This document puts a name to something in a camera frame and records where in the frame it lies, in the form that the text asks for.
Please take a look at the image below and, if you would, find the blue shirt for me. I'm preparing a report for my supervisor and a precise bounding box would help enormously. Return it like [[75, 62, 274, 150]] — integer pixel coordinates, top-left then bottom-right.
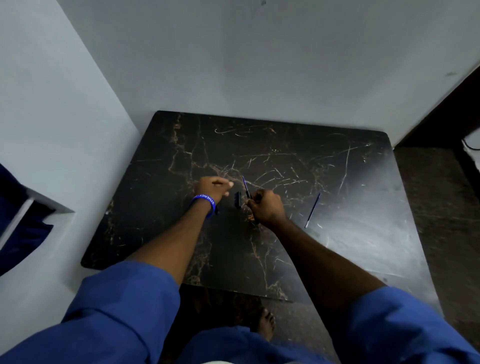
[[0, 260, 480, 364]]

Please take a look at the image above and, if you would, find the person's right forearm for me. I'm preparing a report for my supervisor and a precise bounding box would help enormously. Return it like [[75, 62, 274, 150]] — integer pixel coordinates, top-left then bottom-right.
[[269, 218, 387, 327]]

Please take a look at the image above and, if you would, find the white ledge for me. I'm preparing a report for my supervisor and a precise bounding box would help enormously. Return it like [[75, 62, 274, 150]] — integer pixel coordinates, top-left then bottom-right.
[[0, 187, 76, 252]]

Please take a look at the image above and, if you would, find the person's bare foot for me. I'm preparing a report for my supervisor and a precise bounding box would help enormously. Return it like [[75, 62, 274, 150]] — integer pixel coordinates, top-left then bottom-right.
[[250, 307, 277, 342]]

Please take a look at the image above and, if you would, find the person's right hand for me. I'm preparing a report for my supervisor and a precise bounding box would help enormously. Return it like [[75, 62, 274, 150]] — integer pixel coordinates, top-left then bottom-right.
[[246, 189, 289, 228]]

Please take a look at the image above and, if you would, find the person's left hand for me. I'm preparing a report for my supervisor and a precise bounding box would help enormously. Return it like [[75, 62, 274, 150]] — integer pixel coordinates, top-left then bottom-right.
[[194, 176, 235, 200]]

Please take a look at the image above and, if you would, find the person's left forearm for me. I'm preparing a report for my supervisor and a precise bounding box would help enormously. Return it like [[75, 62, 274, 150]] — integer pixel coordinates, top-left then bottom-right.
[[125, 200, 215, 287]]

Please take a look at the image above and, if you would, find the blue wristband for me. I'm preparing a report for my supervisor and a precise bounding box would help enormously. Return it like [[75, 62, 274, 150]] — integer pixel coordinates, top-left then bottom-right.
[[190, 194, 218, 219]]

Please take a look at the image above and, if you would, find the blue cloth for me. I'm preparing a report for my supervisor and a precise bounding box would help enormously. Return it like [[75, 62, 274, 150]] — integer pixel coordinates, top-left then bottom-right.
[[0, 163, 55, 278]]

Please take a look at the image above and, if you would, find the blue pen refill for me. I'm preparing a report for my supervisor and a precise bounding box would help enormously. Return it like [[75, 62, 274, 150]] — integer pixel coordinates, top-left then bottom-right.
[[304, 192, 322, 229]]

